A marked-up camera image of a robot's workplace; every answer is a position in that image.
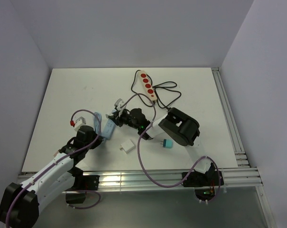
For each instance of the aluminium front rail frame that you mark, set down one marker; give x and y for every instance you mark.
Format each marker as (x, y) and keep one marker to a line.
(130, 200)

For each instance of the aluminium right rail frame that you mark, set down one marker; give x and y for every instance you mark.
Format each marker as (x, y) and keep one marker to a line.
(239, 151)

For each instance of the light blue power strip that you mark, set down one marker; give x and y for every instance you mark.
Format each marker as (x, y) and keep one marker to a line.
(108, 129)

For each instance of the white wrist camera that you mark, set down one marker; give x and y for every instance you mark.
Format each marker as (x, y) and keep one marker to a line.
(77, 124)
(119, 106)

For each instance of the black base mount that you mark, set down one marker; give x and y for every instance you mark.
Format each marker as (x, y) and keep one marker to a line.
(83, 194)
(205, 182)

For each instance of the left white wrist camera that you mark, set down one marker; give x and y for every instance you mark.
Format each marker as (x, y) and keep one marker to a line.
(77, 124)

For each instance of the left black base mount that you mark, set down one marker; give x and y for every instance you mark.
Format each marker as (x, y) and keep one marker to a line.
(83, 194)

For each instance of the aluminium rail frame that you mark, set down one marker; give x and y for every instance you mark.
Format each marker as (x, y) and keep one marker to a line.
(239, 151)
(130, 200)

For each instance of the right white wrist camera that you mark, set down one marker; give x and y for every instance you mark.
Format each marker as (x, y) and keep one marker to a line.
(119, 106)

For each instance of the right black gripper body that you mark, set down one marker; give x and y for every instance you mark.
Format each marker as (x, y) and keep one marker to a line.
(125, 118)

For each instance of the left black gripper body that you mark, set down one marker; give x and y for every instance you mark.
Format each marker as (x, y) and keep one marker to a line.
(93, 138)

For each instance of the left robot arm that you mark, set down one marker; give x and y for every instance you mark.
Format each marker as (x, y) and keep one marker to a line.
(22, 203)

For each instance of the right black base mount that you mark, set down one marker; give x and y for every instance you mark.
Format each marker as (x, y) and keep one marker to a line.
(205, 182)

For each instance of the beige red power strip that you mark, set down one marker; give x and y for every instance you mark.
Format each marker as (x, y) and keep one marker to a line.
(147, 85)

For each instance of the teal plug adapter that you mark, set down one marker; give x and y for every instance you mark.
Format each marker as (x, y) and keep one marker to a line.
(167, 143)

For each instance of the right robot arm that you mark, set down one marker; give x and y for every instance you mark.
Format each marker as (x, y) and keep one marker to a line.
(182, 129)

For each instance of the white square charger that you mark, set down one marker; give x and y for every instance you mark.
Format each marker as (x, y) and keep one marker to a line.
(127, 146)

